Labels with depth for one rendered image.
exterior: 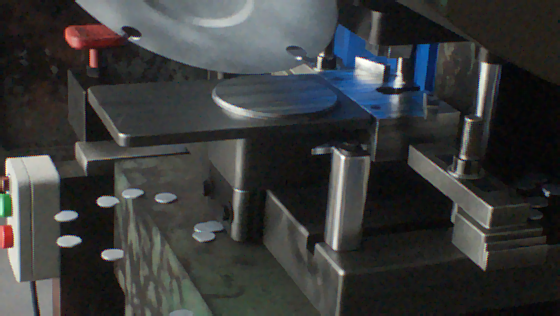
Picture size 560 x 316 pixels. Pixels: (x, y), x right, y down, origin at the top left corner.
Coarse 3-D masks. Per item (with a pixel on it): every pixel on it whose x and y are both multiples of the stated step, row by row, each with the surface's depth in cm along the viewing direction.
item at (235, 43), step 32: (96, 0) 109; (128, 0) 107; (160, 0) 106; (192, 0) 105; (224, 0) 103; (256, 0) 101; (288, 0) 99; (320, 0) 98; (160, 32) 110; (192, 32) 109; (224, 32) 107; (256, 32) 106; (288, 32) 104; (320, 32) 102; (192, 64) 114; (224, 64) 112; (256, 64) 111; (288, 64) 109
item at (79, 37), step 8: (72, 32) 132; (80, 32) 132; (88, 32) 132; (96, 32) 132; (104, 32) 132; (112, 32) 133; (72, 40) 130; (80, 40) 130; (88, 40) 130; (96, 40) 130; (104, 40) 131; (112, 40) 131; (120, 40) 131; (80, 48) 130; (88, 48) 130; (96, 48) 131; (104, 48) 131; (96, 56) 133; (96, 64) 134
